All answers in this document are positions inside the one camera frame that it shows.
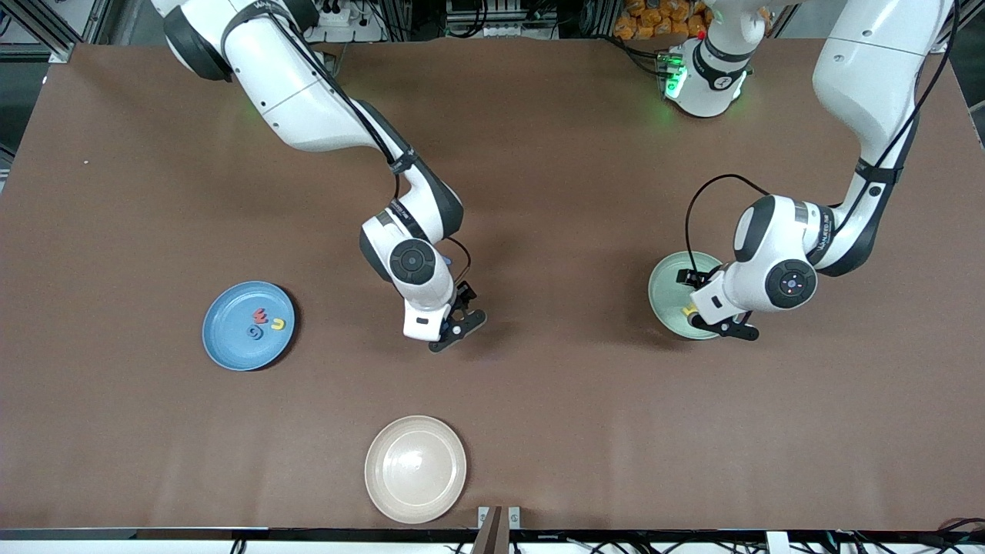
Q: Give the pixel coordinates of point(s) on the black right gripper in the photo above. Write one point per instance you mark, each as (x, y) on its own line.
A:
(464, 295)

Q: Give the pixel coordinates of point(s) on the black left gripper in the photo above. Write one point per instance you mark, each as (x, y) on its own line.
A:
(696, 280)

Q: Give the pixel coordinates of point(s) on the yellow small letter c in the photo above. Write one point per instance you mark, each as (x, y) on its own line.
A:
(278, 328)

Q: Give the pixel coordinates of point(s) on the blue small letter g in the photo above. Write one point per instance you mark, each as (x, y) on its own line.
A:
(250, 332)

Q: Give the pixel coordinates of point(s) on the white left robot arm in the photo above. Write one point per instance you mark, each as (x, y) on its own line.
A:
(869, 61)

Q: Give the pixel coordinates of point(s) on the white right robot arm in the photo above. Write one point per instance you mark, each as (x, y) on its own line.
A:
(292, 100)

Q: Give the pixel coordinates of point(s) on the green plate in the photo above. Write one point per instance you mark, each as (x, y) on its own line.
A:
(666, 296)

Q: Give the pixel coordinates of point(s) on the beige plate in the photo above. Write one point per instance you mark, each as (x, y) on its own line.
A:
(415, 469)

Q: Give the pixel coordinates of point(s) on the blue plate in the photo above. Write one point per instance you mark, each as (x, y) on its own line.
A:
(231, 338)

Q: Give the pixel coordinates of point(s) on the orange objects pile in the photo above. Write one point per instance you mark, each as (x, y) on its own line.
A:
(646, 23)

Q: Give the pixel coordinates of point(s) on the black equipment rack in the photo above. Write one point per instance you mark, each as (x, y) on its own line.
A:
(500, 31)

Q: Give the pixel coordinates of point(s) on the white power strip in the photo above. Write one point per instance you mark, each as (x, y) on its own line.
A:
(338, 15)

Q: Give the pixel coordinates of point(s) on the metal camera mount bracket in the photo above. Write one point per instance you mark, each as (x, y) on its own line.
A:
(492, 535)

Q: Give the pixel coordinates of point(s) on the aluminium frame post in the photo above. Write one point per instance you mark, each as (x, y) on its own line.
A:
(971, 11)
(54, 42)

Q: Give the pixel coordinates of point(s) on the white table edge rail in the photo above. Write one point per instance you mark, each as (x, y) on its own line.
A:
(154, 546)

